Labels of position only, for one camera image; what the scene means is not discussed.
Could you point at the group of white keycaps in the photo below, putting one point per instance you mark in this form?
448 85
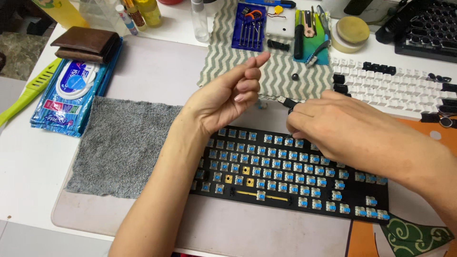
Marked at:
389 89

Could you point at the round yellow sponge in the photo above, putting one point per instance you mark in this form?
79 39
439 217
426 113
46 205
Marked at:
352 29

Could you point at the group of black keycaps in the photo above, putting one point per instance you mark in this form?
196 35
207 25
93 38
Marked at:
378 67

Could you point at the orange keycap puller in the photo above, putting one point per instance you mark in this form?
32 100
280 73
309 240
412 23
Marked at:
254 13

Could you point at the lime green plastic comb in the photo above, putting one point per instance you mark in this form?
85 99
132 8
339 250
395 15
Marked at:
32 89

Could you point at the black switch puller tool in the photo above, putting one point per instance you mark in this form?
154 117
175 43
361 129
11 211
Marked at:
286 102

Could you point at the small amber bottle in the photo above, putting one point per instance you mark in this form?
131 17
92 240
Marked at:
135 16

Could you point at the blue screwdriver set case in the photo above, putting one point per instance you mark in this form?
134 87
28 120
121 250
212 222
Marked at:
238 39

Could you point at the loose clear key switch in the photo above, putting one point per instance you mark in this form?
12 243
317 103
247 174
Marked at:
262 104

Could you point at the black keyboard case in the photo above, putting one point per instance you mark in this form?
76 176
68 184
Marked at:
428 32

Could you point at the person's right fingers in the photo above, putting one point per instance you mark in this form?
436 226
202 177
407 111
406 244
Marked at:
301 121

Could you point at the small yellow bottle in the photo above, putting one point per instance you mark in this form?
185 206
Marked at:
150 12

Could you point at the grey zigzag patterned cloth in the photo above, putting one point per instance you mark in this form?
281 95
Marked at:
278 71

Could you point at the orange patterned mat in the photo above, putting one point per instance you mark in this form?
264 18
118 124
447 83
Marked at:
360 239

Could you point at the black pen tool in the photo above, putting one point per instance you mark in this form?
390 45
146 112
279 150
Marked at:
298 42

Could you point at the brown leather wallet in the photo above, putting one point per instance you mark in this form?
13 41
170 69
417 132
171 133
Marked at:
87 44

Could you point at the white plastic box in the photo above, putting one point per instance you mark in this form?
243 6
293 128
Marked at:
282 26

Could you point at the person's right hand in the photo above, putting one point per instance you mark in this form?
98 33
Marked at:
332 125

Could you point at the clear spray bottle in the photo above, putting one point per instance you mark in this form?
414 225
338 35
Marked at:
200 21

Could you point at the pale grey desk mat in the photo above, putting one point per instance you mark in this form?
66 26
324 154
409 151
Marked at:
153 71

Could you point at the grey knitted cloth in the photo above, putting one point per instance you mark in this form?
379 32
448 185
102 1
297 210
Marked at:
117 150

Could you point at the clear plastic container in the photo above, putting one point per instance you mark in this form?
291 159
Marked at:
101 14

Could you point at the red round object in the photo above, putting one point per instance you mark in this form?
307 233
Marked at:
170 1

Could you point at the person's left hand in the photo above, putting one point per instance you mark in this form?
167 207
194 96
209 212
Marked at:
217 103

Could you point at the beige tape roll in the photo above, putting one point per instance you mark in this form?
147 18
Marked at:
342 44

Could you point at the black keyboard with blue switches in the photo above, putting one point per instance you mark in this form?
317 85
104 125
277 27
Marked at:
278 178

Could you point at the teal microfibre cloth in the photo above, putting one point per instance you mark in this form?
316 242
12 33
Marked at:
320 53

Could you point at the large yellow bottle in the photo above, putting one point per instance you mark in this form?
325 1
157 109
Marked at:
62 12

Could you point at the flat black device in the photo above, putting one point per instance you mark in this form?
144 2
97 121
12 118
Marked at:
358 6

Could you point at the blue wet wipes pack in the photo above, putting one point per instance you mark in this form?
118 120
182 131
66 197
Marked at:
69 107

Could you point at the blue utility knife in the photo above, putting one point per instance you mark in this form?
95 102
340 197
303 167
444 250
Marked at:
275 3

